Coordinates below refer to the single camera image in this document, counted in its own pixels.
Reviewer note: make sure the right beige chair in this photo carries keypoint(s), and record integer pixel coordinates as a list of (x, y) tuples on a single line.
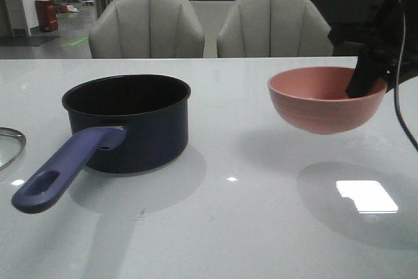
[(274, 28)]

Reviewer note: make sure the pink bowl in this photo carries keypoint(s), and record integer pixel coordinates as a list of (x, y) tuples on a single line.
[(314, 99)]

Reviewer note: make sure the dark blue saucepan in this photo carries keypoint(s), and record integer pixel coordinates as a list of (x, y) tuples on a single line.
[(120, 124)]

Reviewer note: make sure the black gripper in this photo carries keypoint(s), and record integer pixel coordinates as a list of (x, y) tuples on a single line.
[(387, 45)]

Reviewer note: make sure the left beige chair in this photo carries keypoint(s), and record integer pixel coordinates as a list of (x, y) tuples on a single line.
[(147, 29)]

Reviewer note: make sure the red bin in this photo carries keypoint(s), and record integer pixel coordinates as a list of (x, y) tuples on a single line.
[(46, 14)]

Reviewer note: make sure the glass lid with blue knob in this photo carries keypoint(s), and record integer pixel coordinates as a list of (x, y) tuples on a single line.
[(13, 143)]

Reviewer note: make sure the beige chair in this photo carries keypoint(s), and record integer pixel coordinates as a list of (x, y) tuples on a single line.
[(274, 28), (147, 29)]

